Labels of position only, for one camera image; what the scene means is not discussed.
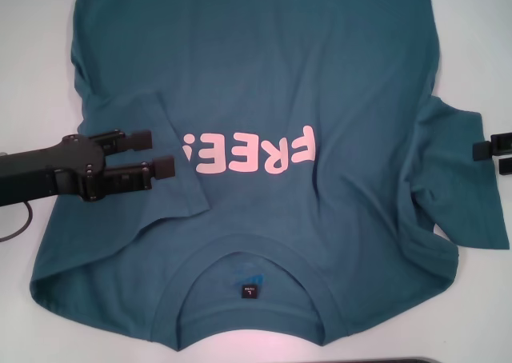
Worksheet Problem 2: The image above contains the teal T-shirt with pink print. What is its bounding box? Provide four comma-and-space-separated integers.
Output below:
27, 0, 511, 342

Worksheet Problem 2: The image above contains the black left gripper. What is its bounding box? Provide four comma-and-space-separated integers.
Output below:
0, 128, 177, 210

